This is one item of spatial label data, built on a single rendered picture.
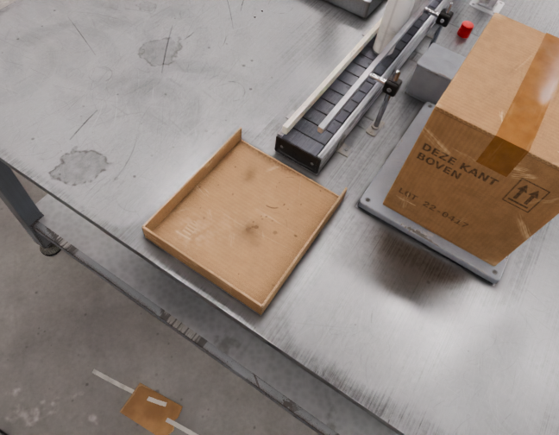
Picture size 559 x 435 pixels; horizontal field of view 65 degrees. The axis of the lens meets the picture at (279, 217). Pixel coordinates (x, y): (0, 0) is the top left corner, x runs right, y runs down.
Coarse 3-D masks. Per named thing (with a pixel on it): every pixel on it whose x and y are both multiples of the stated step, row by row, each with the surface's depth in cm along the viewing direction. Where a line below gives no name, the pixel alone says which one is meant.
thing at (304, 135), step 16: (416, 32) 114; (368, 48) 109; (400, 48) 110; (352, 64) 105; (368, 64) 106; (384, 64) 106; (336, 80) 101; (352, 80) 102; (368, 80) 103; (336, 96) 99; (320, 112) 96; (304, 128) 93; (336, 128) 94; (304, 144) 90; (320, 144) 91
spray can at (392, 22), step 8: (392, 0) 96; (400, 0) 95; (408, 0) 95; (392, 8) 97; (400, 8) 96; (408, 8) 97; (384, 16) 100; (392, 16) 99; (400, 16) 98; (384, 24) 101; (392, 24) 100; (400, 24) 100; (384, 32) 102; (392, 32) 102; (376, 40) 106; (384, 40) 104; (376, 48) 107
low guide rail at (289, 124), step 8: (376, 24) 108; (368, 32) 106; (376, 32) 109; (368, 40) 106; (360, 48) 104; (352, 56) 101; (344, 64) 99; (336, 72) 98; (328, 80) 96; (320, 88) 95; (312, 96) 93; (320, 96) 96; (304, 104) 91; (312, 104) 94; (296, 112) 90; (304, 112) 92; (288, 120) 89; (296, 120) 90; (288, 128) 88
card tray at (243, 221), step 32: (224, 160) 92; (256, 160) 93; (192, 192) 87; (224, 192) 88; (256, 192) 89; (288, 192) 89; (320, 192) 90; (160, 224) 83; (192, 224) 83; (224, 224) 84; (256, 224) 85; (288, 224) 86; (320, 224) 82; (192, 256) 80; (224, 256) 81; (256, 256) 81; (288, 256) 82; (224, 288) 77; (256, 288) 78
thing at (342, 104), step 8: (432, 0) 110; (416, 16) 104; (408, 24) 102; (400, 32) 100; (392, 40) 98; (384, 48) 96; (392, 48) 98; (384, 56) 95; (376, 64) 93; (368, 72) 92; (360, 80) 90; (352, 88) 89; (344, 96) 87; (352, 96) 88; (336, 104) 86; (344, 104) 87; (336, 112) 85; (328, 120) 83; (320, 128) 82
